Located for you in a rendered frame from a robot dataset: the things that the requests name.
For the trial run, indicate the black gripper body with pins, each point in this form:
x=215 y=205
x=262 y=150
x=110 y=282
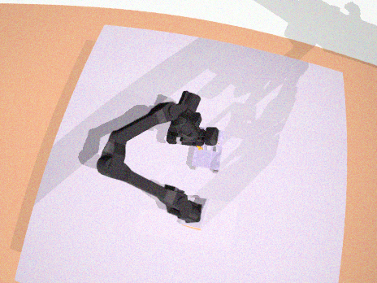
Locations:
x=210 y=137

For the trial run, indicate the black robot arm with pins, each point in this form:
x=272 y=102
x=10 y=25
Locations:
x=112 y=163

